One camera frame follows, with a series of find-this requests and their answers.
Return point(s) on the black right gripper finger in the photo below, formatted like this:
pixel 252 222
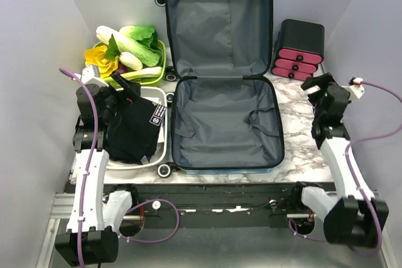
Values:
pixel 315 97
pixel 322 82

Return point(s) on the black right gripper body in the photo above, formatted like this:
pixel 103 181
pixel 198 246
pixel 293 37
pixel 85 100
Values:
pixel 318 110

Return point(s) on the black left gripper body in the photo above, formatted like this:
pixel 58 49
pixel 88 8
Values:
pixel 114 103

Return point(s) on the black garment with label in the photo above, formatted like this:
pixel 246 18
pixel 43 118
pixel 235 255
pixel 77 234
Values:
pixel 133 132

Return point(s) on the black bag with pink trim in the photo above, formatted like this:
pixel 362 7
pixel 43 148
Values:
pixel 298 50

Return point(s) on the blue fish print suitcase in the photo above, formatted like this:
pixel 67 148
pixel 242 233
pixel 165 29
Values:
pixel 224 114

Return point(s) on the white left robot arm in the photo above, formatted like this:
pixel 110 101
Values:
pixel 92 233

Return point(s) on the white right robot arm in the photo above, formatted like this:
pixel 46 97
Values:
pixel 353 216

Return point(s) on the purple onion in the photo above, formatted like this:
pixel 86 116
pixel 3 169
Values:
pixel 121 68

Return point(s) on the white rectangular tray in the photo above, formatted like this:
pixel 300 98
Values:
pixel 159 96

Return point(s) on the green white leek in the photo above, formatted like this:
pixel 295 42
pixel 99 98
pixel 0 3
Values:
pixel 151 76

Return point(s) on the green vegetable basket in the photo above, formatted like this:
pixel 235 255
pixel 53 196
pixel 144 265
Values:
pixel 160 47

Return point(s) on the white radish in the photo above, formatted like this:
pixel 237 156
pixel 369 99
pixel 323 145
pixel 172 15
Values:
pixel 130 61

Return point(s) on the white napa cabbage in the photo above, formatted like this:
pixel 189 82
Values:
pixel 119 43

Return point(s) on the yellow flower cabbage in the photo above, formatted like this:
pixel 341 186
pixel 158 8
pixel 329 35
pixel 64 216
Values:
pixel 97 56

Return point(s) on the green leafy lettuce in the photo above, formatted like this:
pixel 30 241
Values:
pixel 145 34

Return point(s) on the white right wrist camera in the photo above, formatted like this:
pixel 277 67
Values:
pixel 355 88

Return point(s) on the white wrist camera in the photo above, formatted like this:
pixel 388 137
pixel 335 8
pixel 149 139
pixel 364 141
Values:
pixel 355 88
pixel 91 75

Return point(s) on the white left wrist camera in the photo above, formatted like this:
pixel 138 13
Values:
pixel 91 75

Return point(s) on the aluminium frame rail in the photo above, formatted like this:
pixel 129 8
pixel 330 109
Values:
pixel 59 216

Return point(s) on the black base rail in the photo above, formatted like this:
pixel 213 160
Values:
pixel 217 205

